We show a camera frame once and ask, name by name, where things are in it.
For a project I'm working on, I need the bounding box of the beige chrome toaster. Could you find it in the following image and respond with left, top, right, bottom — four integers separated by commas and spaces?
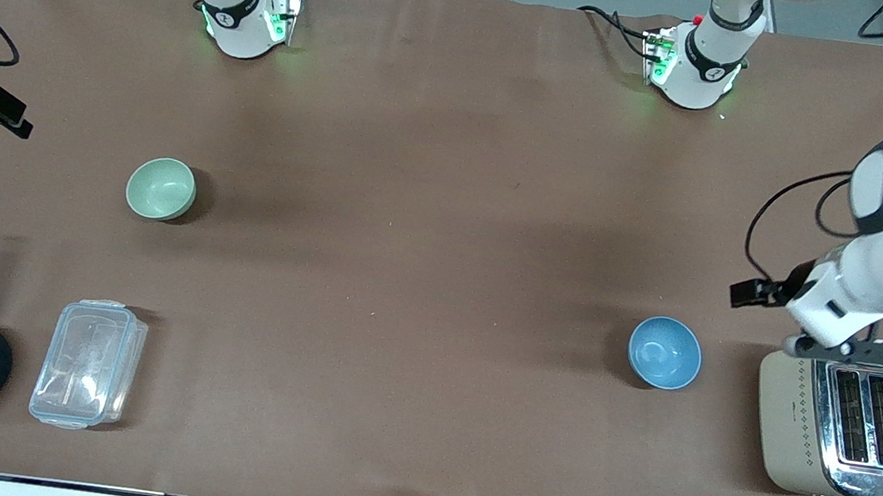
744, 338, 883, 496

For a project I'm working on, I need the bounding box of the brown table cover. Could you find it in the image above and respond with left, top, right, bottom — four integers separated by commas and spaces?
0, 0, 883, 496

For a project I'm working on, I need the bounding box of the blue bowl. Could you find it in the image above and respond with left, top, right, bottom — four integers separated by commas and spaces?
624, 313, 707, 394

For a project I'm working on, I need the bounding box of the green bowl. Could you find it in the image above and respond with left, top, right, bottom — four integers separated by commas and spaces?
123, 152, 200, 225

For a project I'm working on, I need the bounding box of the black left arm base cable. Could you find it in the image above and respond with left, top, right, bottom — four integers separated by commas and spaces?
574, 4, 658, 59

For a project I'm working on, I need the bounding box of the base plate with green light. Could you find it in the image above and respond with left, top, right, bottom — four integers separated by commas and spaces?
638, 24, 681, 89
263, 0, 304, 48

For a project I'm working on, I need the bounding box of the clear plastic food container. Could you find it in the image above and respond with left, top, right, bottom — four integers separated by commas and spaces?
27, 293, 151, 437

